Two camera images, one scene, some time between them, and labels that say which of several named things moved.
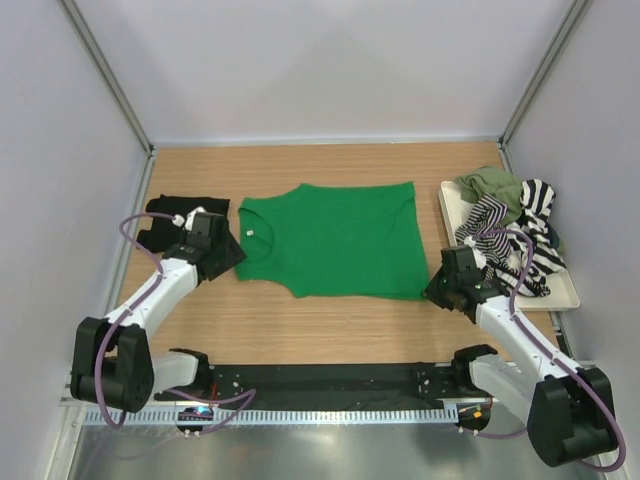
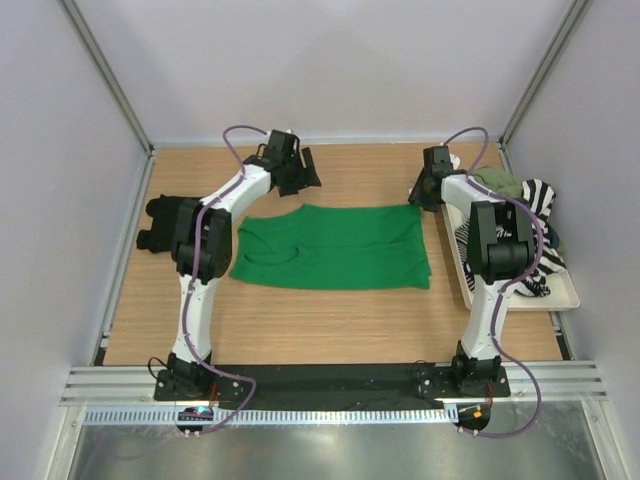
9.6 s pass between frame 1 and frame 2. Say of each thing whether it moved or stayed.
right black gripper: moved
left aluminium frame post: stayed
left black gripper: moved
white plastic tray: stayed
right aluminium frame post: stayed
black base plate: stayed
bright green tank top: moved
